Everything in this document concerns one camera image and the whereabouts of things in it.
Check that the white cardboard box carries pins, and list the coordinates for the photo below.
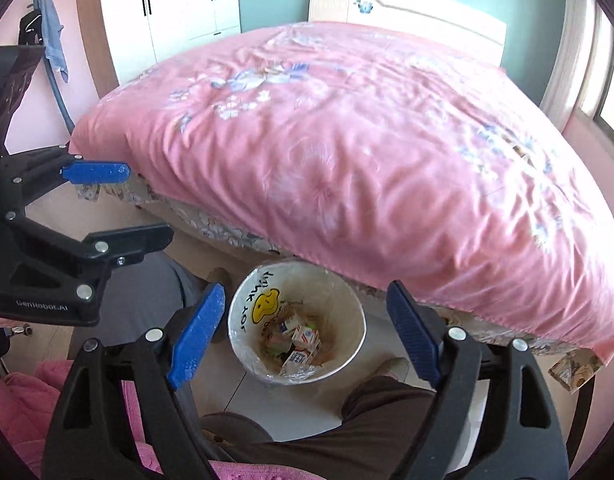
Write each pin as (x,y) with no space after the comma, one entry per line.
(305,338)

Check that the black hanging garment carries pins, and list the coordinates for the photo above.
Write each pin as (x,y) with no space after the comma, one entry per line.
(30,30)

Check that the cream bed headboard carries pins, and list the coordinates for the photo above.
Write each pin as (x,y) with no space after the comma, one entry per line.
(474,32)

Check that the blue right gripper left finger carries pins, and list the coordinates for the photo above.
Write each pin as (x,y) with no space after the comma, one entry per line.
(189,333)

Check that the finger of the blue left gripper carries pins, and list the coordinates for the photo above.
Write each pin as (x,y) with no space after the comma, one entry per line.
(127,246)
(96,173)

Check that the white round trash bin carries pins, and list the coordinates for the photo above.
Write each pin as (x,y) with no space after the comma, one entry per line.
(277,297)

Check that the blue hanging clothes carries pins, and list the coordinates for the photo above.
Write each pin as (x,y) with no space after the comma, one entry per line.
(51,37)

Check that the pink floral bed quilt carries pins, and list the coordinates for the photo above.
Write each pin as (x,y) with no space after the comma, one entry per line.
(380,156)

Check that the white wardrobe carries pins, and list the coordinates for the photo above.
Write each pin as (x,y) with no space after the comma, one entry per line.
(124,37)

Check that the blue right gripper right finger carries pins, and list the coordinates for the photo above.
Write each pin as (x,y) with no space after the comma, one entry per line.
(419,329)

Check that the window frame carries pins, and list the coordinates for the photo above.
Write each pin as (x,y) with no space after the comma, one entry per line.
(594,104)

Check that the pink fuzzy garment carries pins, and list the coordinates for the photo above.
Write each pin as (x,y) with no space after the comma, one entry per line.
(368,445)

